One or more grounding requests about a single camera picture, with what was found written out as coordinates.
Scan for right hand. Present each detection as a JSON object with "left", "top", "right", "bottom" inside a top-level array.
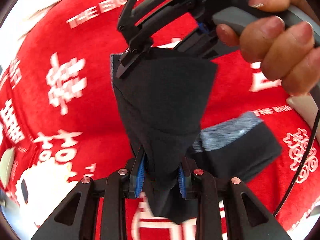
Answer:
[{"left": 216, "top": 0, "right": 319, "bottom": 96}]

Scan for red bedspread white characters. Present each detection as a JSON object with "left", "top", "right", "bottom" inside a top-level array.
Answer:
[{"left": 1, "top": 0, "right": 311, "bottom": 228}]

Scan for black cable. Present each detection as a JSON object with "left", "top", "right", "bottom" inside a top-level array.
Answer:
[{"left": 272, "top": 107, "right": 320, "bottom": 218}]

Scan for black pants grey patterned waistband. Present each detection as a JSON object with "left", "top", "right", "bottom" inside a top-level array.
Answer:
[{"left": 111, "top": 48, "right": 281, "bottom": 224}]

